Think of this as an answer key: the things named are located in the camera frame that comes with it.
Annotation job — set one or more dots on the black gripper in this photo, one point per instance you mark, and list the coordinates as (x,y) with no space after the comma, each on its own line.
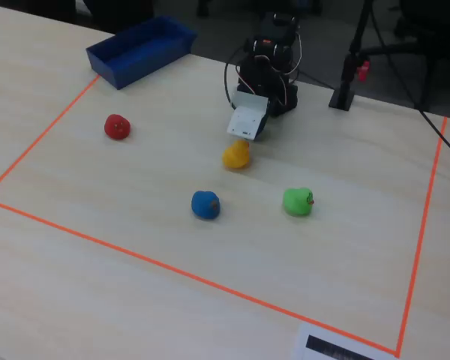
(261,129)

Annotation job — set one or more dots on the yellow rubber duck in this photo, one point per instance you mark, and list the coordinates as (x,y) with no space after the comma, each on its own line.
(236,156)

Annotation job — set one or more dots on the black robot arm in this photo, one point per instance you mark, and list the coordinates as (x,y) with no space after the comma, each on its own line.
(270,56)

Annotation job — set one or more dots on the green rubber duck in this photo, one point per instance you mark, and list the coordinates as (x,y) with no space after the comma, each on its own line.
(295,202)

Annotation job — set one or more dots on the blue rubber duck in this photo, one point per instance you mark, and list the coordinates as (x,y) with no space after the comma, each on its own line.
(204,205)

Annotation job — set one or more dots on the red rubber duck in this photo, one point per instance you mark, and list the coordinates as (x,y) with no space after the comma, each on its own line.
(116,127)

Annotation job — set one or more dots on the blue plastic box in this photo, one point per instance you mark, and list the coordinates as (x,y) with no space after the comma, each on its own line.
(112,69)

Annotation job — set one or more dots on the black office chair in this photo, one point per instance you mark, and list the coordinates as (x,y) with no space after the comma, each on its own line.
(416,45)

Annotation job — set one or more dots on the white paper with black bar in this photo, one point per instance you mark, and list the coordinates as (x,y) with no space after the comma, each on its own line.
(315,343)

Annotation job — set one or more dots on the orange tape rectangle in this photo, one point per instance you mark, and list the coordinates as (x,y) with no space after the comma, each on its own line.
(41,135)

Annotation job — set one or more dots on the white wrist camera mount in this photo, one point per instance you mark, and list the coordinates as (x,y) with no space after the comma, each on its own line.
(245,116)

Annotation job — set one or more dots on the black camera stand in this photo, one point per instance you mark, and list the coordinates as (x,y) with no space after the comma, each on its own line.
(345,75)

